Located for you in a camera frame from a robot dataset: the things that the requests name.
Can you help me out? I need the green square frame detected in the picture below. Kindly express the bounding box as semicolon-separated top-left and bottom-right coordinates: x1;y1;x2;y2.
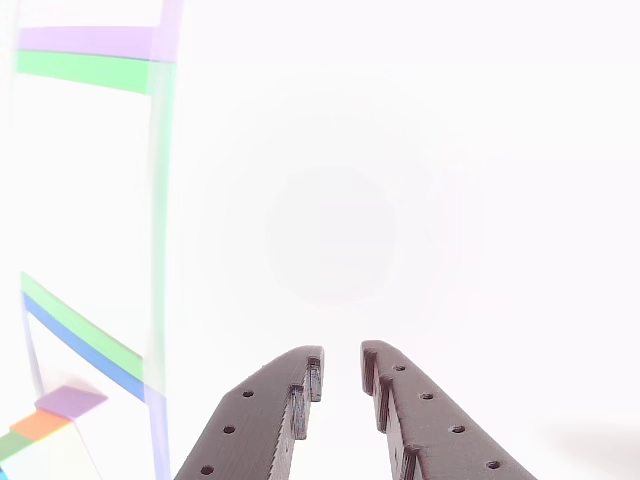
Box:
13;49;177;396

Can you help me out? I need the green block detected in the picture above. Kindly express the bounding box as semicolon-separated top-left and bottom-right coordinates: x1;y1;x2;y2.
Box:
0;430;32;460

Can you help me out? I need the purple square frame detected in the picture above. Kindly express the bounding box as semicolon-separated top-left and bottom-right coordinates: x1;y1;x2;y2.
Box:
9;0;185;64

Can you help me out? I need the large purple block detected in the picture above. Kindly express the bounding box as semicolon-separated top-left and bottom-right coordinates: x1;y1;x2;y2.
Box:
33;384;109;420

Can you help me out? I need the blue square frame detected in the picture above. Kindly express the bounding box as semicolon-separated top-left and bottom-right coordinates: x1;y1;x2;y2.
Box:
19;292;172;480

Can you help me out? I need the orange block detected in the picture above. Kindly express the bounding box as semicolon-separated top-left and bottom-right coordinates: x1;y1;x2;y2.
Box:
9;409;72;443

